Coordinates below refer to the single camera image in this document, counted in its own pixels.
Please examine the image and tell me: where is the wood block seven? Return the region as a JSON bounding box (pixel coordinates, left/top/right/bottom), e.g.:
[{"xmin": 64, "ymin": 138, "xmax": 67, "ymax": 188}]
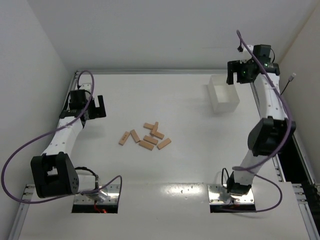
[{"xmin": 143, "ymin": 122, "xmax": 154, "ymax": 130}]

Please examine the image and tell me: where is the metal base plate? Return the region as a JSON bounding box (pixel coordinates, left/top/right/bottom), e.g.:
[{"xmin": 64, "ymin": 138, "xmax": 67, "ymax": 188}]
[
  {"xmin": 73, "ymin": 184, "xmax": 120, "ymax": 206},
  {"xmin": 207, "ymin": 184, "xmax": 255, "ymax": 207}
]

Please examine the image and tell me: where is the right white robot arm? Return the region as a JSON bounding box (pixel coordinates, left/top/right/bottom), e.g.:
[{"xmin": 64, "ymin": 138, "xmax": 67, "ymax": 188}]
[{"xmin": 226, "ymin": 44, "xmax": 296, "ymax": 196}]

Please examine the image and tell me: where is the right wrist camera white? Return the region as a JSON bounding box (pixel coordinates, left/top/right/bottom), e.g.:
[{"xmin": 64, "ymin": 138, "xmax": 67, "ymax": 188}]
[{"xmin": 237, "ymin": 45, "xmax": 252, "ymax": 62}]

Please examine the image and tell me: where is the wood block five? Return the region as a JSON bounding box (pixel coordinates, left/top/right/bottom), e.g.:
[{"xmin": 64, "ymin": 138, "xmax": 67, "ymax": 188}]
[{"xmin": 157, "ymin": 138, "xmax": 172, "ymax": 150}]

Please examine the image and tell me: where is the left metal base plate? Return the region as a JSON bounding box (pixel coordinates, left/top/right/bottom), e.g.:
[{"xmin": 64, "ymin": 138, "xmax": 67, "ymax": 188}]
[{"xmin": 73, "ymin": 184, "xmax": 120, "ymax": 206}]

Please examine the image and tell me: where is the wood block three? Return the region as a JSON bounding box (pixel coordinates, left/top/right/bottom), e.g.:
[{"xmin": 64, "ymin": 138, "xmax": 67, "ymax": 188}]
[{"xmin": 130, "ymin": 129, "xmax": 141, "ymax": 144}]

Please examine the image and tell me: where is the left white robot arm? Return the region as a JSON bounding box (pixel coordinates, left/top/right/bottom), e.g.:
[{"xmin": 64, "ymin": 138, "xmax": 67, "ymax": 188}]
[{"xmin": 30, "ymin": 83, "xmax": 107, "ymax": 199}]

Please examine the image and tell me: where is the white rectangular box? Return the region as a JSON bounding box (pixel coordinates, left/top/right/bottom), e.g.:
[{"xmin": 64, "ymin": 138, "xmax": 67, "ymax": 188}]
[{"xmin": 207, "ymin": 74, "xmax": 240, "ymax": 114}]

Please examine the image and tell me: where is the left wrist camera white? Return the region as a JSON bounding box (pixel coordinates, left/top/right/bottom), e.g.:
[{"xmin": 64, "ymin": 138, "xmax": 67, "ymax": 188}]
[{"xmin": 77, "ymin": 82, "xmax": 92, "ymax": 93}]

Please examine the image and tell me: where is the wood block six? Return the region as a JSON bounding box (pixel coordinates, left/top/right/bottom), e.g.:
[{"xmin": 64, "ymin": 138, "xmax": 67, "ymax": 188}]
[{"xmin": 150, "ymin": 131, "xmax": 165, "ymax": 140}]

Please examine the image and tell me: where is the purple cable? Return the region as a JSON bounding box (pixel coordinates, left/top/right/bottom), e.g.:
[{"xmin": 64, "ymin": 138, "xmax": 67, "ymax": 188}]
[
  {"xmin": 1, "ymin": 69, "xmax": 123, "ymax": 204},
  {"xmin": 232, "ymin": 29, "xmax": 293, "ymax": 213}
]

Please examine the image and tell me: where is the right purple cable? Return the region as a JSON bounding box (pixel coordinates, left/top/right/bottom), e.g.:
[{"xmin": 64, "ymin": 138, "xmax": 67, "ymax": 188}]
[{"xmin": 232, "ymin": 29, "xmax": 293, "ymax": 213}]

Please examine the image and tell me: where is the black base cable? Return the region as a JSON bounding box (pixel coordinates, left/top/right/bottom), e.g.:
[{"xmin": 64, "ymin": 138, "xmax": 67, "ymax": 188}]
[{"xmin": 221, "ymin": 167, "xmax": 232, "ymax": 193}]

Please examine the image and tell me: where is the wood block two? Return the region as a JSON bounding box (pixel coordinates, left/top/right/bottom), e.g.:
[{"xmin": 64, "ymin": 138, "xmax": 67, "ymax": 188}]
[{"xmin": 118, "ymin": 131, "xmax": 131, "ymax": 146}]

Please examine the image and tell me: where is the wood block four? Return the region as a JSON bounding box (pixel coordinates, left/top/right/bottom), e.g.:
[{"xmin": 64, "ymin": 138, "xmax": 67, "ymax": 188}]
[{"xmin": 138, "ymin": 140, "xmax": 154, "ymax": 151}]

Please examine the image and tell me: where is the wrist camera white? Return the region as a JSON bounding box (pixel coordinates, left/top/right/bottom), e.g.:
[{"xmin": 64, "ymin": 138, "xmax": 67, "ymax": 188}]
[
  {"xmin": 77, "ymin": 82, "xmax": 92, "ymax": 93},
  {"xmin": 237, "ymin": 45, "xmax": 252, "ymax": 62}
]

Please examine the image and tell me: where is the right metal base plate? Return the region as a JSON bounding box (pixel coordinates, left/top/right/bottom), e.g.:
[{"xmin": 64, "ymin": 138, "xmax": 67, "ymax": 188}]
[{"xmin": 207, "ymin": 184, "xmax": 255, "ymax": 207}]

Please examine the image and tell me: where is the wood block eight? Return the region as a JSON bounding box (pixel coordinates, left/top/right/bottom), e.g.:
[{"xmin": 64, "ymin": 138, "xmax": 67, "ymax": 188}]
[{"xmin": 150, "ymin": 121, "xmax": 159, "ymax": 136}]

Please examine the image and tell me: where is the black wall cable white plug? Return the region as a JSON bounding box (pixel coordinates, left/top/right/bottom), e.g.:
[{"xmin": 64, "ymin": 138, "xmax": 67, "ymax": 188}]
[{"xmin": 280, "ymin": 72, "xmax": 296, "ymax": 95}]

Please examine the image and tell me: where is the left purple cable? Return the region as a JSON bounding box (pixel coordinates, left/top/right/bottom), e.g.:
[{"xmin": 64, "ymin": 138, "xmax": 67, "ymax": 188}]
[{"xmin": 1, "ymin": 69, "xmax": 123, "ymax": 204}]

